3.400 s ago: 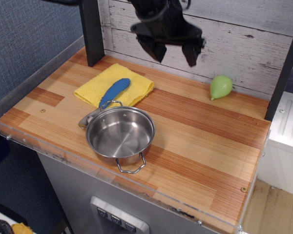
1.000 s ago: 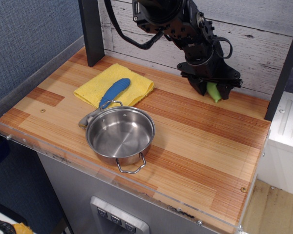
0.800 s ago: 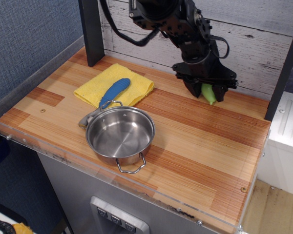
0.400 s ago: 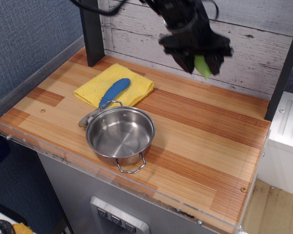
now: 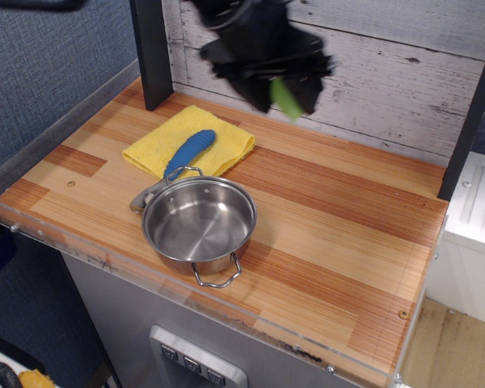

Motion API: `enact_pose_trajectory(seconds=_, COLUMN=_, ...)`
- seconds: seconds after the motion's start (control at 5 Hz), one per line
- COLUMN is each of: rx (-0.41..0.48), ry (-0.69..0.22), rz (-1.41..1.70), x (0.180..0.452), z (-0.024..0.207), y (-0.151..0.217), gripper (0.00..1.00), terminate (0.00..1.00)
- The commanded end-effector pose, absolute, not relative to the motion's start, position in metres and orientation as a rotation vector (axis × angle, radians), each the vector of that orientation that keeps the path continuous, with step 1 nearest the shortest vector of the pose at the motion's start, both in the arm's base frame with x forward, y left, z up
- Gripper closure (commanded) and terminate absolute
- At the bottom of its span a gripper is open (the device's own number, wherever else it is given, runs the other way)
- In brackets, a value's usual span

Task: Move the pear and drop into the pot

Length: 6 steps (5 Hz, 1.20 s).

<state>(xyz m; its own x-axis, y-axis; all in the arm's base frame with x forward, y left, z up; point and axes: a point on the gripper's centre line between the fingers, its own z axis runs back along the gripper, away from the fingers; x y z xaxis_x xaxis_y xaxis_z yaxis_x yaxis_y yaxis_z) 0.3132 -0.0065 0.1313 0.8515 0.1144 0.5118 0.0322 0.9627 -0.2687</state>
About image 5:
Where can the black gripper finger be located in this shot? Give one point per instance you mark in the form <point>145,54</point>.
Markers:
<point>256,91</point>
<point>302,94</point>

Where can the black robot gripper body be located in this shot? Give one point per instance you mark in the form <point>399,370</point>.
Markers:
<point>256,40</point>

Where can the green plastic pear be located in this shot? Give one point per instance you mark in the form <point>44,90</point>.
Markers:
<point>283,98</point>

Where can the stainless steel pot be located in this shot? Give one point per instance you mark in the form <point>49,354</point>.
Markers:
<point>198,224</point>

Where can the yellow folded cloth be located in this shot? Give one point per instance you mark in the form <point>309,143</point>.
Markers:
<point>153,152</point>

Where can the white ribbed appliance top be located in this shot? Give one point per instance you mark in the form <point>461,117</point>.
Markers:
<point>466,211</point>

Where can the stainless steel cabinet front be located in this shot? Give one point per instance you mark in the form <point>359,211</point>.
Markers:
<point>123,312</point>

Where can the silver dispenser button panel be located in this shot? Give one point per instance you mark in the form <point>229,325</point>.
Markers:
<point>179,351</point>

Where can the yellow object bottom left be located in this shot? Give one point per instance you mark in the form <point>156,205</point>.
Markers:
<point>35,379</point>

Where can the blue handled metal utensil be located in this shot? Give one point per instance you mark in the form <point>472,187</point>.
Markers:
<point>180,161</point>

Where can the black right vertical post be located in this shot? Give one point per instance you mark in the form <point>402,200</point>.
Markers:
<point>465,141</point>

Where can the clear acrylic guard rail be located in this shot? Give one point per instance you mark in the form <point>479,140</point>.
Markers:
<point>336,265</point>

